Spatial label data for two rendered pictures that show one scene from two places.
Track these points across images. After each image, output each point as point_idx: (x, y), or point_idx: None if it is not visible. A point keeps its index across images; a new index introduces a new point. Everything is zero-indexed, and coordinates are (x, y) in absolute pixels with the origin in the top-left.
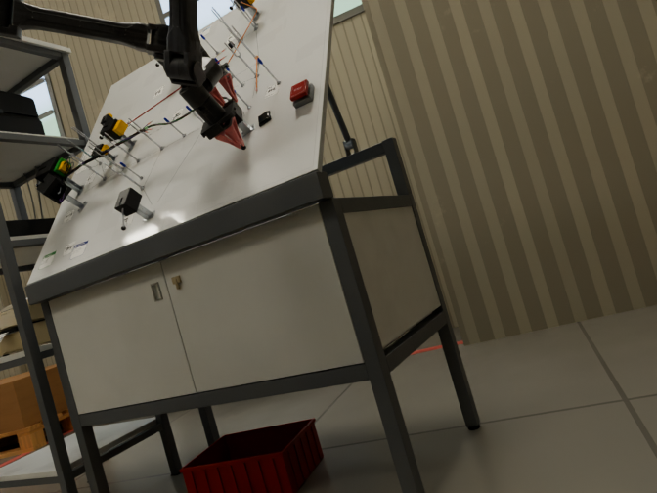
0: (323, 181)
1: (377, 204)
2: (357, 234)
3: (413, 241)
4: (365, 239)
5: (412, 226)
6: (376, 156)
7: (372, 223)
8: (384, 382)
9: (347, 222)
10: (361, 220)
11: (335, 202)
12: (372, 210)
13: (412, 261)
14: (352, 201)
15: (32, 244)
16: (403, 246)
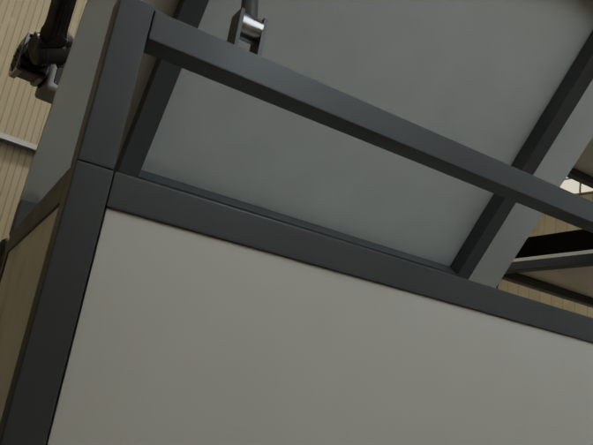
0: (15, 214)
1: (26, 227)
2: (3, 282)
3: (24, 308)
4: (2, 290)
5: (39, 267)
6: (163, 60)
7: (13, 264)
8: None
9: (5, 265)
10: (11, 260)
11: (9, 239)
12: (21, 241)
13: (3, 358)
14: (15, 232)
15: (513, 268)
16: (11, 317)
